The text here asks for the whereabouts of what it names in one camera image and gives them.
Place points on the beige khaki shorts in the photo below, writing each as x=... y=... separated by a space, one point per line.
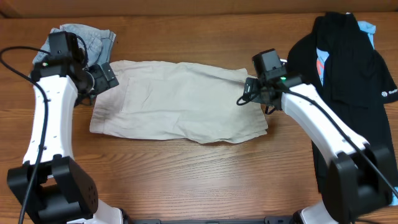
x=163 y=100

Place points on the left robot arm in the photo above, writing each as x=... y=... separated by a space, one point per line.
x=50 y=185

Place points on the light blue t-shirt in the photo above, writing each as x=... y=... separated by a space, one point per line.
x=368 y=29

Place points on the black polo shirt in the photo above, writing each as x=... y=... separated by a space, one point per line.
x=351 y=93

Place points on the folded light blue jeans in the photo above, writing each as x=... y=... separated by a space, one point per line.
x=99 y=43

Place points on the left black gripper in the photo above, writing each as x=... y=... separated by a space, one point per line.
x=106 y=77

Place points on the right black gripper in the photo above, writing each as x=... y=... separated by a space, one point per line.
x=255 y=89

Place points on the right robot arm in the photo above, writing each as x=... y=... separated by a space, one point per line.
x=359 y=179

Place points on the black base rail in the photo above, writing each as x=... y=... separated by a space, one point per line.
x=211 y=221

